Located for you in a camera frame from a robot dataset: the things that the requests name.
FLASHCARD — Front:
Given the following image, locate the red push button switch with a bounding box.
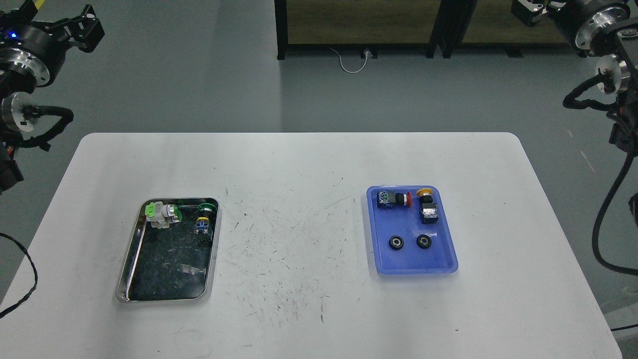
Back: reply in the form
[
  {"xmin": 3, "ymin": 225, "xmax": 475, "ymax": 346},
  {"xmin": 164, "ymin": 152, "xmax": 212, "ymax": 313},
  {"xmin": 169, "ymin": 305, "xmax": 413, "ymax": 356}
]
[{"xmin": 376, "ymin": 190, "xmax": 413, "ymax": 209}]

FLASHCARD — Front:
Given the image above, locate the dark green push button switch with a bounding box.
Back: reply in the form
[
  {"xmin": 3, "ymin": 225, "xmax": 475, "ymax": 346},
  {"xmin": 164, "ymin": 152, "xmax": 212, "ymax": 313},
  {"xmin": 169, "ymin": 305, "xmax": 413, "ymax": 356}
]
[{"xmin": 193, "ymin": 202, "xmax": 217, "ymax": 243}]

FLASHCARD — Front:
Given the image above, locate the black cable at left edge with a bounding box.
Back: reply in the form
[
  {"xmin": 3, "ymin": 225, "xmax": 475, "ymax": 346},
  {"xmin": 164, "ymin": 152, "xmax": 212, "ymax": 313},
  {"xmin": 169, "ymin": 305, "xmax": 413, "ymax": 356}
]
[{"xmin": 0, "ymin": 233, "xmax": 38, "ymax": 319}]

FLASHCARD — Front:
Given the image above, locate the silver metal tray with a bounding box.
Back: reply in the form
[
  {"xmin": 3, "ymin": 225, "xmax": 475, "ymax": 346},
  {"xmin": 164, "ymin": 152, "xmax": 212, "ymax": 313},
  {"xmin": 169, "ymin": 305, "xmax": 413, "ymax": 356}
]
[{"xmin": 115, "ymin": 197, "xmax": 221, "ymax": 303}]

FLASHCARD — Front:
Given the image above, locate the wooden cabinet left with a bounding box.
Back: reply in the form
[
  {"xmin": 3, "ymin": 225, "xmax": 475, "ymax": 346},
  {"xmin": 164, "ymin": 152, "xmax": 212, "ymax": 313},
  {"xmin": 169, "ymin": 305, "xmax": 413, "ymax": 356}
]
[{"xmin": 274, "ymin": 0, "xmax": 447, "ymax": 60}]

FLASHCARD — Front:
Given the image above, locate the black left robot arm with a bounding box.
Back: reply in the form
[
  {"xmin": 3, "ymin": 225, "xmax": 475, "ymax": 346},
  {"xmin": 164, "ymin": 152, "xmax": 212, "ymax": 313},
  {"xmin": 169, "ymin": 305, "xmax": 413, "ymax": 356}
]
[{"xmin": 0, "ymin": 0, "xmax": 105, "ymax": 191}]

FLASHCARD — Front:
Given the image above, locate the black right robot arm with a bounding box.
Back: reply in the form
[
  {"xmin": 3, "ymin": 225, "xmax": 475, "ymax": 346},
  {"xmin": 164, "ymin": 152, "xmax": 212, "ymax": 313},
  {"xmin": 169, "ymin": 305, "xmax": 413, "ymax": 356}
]
[{"xmin": 511, "ymin": 0, "xmax": 638, "ymax": 277}]

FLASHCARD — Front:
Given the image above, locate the light green push button switch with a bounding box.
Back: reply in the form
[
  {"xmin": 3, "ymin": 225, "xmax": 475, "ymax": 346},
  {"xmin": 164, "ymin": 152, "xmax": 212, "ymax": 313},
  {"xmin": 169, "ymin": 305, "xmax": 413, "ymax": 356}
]
[{"xmin": 143, "ymin": 201, "xmax": 182, "ymax": 229}]

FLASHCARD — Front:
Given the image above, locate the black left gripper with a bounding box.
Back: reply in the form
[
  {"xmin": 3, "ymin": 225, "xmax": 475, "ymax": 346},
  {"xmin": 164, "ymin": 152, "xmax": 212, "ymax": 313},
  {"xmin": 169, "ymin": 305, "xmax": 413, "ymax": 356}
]
[{"xmin": 14, "ymin": 4, "xmax": 105, "ymax": 65}]

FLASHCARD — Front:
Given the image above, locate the yellow push button switch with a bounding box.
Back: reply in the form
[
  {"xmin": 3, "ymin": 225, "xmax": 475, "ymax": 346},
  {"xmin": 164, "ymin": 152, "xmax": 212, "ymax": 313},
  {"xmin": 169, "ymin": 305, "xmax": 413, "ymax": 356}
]
[{"xmin": 416, "ymin": 188, "xmax": 440, "ymax": 224}]

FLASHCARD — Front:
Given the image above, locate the white cable on floor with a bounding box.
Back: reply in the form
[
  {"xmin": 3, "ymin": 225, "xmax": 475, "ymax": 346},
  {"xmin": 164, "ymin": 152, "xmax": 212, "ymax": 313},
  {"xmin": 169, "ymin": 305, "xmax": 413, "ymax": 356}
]
[{"xmin": 329, "ymin": 47, "xmax": 375, "ymax": 74}]

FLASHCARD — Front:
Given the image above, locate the black gear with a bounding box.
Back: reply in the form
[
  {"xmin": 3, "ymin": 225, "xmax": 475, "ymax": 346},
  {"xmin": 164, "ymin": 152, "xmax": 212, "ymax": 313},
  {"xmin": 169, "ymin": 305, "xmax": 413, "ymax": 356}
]
[
  {"xmin": 416, "ymin": 234, "xmax": 432, "ymax": 249},
  {"xmin": 389, "ymin": 235, "xmax": 405, "ymax": 250}
]

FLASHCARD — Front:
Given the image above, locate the wooden cabinet right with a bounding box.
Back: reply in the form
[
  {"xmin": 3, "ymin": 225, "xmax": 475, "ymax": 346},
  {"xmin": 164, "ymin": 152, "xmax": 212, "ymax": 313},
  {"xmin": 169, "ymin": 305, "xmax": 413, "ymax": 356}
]
[{"xmin": 433, "ymin": 0, "xmax": 572, "ymax": 58}]

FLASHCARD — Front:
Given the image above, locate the blue plastic tray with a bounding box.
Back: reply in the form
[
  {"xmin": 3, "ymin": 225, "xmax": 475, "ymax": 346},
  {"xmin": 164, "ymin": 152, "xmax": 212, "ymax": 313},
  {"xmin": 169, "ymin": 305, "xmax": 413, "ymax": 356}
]
[{"xmin": 365, "ymin": 185, "xmax": 459, "ymax": 275}]

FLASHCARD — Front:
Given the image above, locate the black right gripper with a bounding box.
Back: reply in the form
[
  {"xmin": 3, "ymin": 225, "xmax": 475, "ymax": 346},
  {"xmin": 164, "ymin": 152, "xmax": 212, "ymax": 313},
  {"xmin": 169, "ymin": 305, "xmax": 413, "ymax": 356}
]
[{"xmin": 511, "ymin": 0, "xmax": 593, "ymax": 40}]

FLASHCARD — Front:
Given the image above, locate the wooden cabinet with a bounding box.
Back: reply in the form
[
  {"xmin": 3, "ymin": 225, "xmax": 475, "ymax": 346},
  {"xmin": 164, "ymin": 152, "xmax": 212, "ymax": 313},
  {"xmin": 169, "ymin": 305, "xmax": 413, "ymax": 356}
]
[
  {"xmin": 433, "ymin": 0, "xmax": 572, "ymax": 58},
  {"xmin": 274, "ymin": 0, "xmax": 447, "ymax": 60}
]

